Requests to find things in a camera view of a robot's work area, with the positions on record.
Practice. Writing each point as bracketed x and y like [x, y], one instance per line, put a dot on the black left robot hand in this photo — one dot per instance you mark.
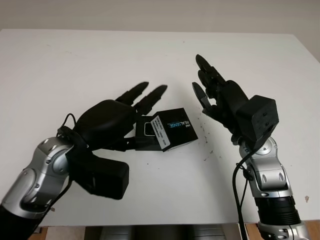
[105, 120]

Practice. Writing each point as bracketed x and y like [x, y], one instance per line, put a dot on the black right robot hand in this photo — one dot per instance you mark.
[230, 100]

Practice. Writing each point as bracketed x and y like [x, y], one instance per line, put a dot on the black RealSense box lid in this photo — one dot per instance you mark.
[180, 132]

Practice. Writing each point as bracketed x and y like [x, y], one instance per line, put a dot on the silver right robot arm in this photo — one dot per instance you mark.
[270, 175]

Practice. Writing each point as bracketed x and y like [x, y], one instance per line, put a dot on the dark grey robot torso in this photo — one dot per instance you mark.
[160, 232]

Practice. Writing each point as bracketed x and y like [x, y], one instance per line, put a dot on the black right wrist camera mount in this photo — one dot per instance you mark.
[260, 117]

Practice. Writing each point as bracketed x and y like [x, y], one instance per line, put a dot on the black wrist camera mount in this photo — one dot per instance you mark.
[260, 117]
[107, 177]

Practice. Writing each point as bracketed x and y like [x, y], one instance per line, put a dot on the black camera box base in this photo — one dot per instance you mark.
[145, 143]

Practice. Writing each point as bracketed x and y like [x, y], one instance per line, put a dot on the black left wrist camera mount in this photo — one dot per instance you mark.
[107, 177]

